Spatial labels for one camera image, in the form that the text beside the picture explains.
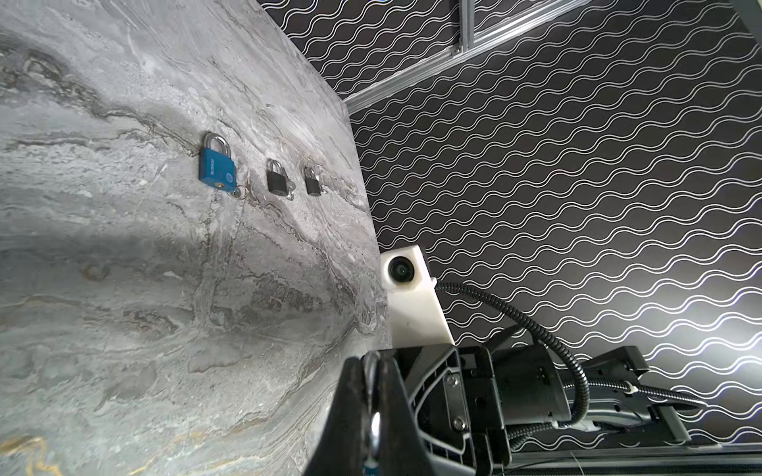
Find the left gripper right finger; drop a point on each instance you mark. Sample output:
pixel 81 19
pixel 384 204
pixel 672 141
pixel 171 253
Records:
pixel 400 449

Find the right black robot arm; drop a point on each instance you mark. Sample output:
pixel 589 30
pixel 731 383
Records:
pixel 545 389

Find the black padlock with key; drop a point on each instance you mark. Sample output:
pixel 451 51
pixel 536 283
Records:
pixel 278 181

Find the blue padlock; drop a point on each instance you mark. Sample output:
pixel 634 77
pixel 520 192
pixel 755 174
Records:
pixel 371 428
pixel 216 168

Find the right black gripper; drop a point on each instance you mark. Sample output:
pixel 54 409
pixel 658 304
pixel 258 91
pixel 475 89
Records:
pixel 454 400

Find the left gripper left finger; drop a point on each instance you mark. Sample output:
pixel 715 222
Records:
pixel 342 446

